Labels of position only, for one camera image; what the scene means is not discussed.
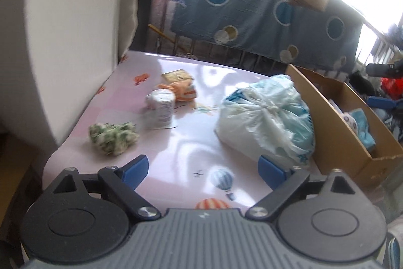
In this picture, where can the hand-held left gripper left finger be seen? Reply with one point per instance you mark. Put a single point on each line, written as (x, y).
(135, 173)

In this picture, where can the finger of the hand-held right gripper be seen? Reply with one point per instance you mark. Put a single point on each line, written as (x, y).
(385, 102)

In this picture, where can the pink printed tablecloth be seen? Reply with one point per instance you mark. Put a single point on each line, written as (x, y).
(189, 143)

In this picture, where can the knotted white plastic bag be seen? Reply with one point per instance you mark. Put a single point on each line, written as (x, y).
(264, 117)

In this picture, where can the red plastic bag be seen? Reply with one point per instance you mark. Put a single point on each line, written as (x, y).
(392, 85)

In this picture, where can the light blue towel bundle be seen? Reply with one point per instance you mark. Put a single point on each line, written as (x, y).
(363, 130)

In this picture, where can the green white scrunchie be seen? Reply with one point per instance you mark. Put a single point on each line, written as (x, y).
(113, 138)

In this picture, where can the blue blanket with circles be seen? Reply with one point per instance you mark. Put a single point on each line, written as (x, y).
(252, 20)

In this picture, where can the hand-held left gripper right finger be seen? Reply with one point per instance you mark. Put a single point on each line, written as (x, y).
(270, 173)

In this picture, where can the orange striped cloth bundle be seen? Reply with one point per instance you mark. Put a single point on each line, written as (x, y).
(182, 91)

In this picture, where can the yellow pole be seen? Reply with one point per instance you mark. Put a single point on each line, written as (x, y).
(162, 33)

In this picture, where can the white bottle on blister card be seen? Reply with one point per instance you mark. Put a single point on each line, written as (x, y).
(162, 105)

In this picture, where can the cardboard box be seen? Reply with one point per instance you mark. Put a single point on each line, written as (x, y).
(330, 130)

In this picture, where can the pink plush toy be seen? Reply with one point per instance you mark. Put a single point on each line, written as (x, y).
(349, 122)

